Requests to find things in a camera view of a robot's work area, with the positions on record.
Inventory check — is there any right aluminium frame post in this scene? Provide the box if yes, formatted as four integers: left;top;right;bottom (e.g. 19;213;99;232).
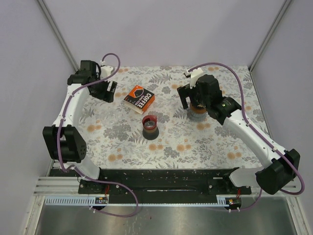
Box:
248;0;294;73

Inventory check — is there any aluminium frame post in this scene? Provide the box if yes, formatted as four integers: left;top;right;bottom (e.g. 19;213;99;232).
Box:
35;0;79;71
248;0;294;73

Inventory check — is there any purple cable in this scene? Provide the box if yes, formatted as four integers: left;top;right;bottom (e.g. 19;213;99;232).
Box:
58;53;139;217
187;63;306;212

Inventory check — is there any left aluminium frame post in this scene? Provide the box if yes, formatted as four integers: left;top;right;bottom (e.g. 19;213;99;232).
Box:
35;0;79;71

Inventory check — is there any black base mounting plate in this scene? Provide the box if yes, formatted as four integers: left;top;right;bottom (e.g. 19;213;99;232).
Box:
78;169;252;205

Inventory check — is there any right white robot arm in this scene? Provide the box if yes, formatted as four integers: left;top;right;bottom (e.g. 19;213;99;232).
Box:
177;74;300;195

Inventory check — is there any white slotted cable duct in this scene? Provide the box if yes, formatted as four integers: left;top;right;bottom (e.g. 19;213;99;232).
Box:
45;196;109;206

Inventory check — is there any coffee filter paper box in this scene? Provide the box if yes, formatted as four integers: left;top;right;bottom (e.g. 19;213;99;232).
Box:
124;85;155;115

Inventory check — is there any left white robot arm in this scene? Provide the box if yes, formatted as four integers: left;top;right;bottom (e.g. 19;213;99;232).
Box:
43;60;117;193

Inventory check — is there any round wooden dripper base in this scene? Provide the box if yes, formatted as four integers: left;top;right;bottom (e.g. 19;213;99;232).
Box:
190;103;207;114

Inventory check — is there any brown bottle red cap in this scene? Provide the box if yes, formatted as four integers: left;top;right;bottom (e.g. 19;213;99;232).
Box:
142;115;159;141

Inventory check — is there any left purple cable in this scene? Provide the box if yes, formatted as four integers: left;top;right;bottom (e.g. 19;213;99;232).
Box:
58;53;139;217

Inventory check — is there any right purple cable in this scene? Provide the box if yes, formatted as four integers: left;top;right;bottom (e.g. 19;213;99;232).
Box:
187;63;306;212

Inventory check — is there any grey glass coffee server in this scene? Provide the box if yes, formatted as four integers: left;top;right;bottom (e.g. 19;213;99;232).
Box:
187;108;207;122

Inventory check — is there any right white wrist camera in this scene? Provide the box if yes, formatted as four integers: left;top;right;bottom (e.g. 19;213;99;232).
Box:
184;68;204;89

